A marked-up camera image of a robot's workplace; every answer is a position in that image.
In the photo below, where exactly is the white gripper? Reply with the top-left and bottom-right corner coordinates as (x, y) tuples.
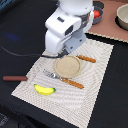
(45, 8), (94, 55)

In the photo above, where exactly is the yellow toy banana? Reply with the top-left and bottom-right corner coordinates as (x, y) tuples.
(34, 84), (56, 95)

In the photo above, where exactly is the brown toy sausage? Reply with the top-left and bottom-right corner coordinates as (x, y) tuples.
(3, 76), (28, 81)

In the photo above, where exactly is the red toy tomato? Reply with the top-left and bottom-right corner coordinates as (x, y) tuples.
(93, 10), (100, 18)

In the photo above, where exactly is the grey frying pan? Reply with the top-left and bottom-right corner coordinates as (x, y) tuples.
(93, 1), (104, 24)

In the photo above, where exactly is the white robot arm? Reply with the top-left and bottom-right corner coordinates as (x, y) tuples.
(45, 0), (94, 57)

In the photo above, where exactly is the tan round plate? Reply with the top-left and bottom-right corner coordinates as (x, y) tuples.
(54, 55), (81, 78)

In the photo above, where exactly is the beige woven placemat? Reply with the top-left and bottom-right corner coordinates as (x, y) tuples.
(12, 39), (113, 128)

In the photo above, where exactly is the beige bowl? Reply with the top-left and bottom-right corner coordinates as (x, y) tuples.
(117, 4), (128, 30)

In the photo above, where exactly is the knife with orange handle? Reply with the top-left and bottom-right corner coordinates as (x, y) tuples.
(77, 55), (96, 63)

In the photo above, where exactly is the fork with orange handle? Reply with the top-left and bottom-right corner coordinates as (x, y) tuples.
(43, 69), (84, 89)

